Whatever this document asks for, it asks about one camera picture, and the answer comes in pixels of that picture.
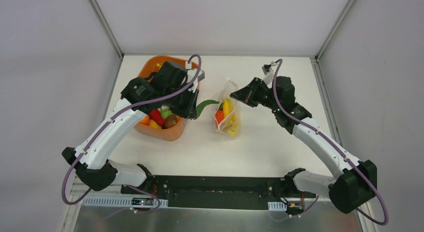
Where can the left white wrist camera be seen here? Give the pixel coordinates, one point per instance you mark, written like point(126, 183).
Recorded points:
point(192, 71)

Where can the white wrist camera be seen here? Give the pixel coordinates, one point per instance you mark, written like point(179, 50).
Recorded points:
point(268, 72)
point(192, 71)

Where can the yellow banana bunch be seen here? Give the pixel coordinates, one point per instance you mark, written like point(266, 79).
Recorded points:
point(230, 122)

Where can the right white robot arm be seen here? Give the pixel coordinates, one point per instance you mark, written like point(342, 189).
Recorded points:
point(353, 182)

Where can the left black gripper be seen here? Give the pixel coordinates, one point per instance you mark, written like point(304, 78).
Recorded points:
point(187, 103)

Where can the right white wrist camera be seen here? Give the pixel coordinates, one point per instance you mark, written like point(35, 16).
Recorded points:
point(268, 72)

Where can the red toy pepper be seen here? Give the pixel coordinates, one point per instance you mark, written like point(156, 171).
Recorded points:
point(155, 115)

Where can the orange plastic bin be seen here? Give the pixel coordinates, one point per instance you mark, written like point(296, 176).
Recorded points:
point(143, 127)

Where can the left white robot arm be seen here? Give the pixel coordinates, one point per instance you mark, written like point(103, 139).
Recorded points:
point(91, 158)

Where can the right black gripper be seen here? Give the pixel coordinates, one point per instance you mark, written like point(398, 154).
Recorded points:
point(258, 93)

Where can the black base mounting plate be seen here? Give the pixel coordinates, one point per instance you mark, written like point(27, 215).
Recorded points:
point(234, 193)

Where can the clear zip top bag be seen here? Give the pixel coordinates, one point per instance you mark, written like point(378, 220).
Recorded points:
point(220, 96)

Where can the orange toy carrot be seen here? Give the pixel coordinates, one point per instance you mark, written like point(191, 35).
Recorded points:
point(219, 116)

